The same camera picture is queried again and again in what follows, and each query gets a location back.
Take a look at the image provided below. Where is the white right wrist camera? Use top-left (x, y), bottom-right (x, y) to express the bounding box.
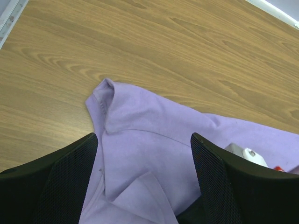
top-left (225, 143), bottom-right (268, 168)

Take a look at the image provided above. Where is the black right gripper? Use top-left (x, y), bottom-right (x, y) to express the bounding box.
top-left (176, 196), bottom-right (207, 224)

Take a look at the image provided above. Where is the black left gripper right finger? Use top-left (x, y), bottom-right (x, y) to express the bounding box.
top-left (191, 133), bottom-right (299, 224)

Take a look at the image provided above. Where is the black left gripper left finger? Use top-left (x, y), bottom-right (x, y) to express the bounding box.
top-left (0, 133), bottom-right (98, 224)

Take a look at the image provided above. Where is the lavender t-shirt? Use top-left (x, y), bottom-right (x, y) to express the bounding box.
top-left (80, 79), bottom-right (299, 224)

